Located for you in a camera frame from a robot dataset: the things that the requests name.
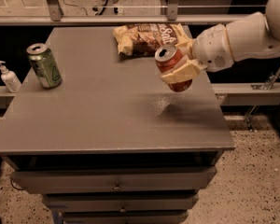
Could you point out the bottom grey drawer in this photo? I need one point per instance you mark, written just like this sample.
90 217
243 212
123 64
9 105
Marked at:
141 217

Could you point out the red coke can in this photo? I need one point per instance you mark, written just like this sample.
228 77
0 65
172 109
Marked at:
166 59

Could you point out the brown chip bag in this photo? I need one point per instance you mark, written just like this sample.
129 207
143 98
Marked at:
143 39

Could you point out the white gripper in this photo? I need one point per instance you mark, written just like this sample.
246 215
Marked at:
211 48

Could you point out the metal railing frame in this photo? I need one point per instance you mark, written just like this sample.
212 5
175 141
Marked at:
80 13

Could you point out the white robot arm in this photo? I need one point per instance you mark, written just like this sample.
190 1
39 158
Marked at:
256 36

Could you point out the white pump dispenser bottle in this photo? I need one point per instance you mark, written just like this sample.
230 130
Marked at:
9 78

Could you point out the grey drawer cabinet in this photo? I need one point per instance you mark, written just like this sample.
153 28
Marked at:
110 113

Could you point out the middle grey drawer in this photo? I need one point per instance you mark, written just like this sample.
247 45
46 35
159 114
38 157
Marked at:
122 202

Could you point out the top grey drawer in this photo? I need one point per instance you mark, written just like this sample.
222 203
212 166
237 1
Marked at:
124 180

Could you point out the metal bracket stand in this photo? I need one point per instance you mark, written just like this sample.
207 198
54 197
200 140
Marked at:
267 85

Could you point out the grey drawer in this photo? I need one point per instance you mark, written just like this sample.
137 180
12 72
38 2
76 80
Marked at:
124 180
141 217
122 202

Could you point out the green soda can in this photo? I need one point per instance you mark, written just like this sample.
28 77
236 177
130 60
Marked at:
43 63

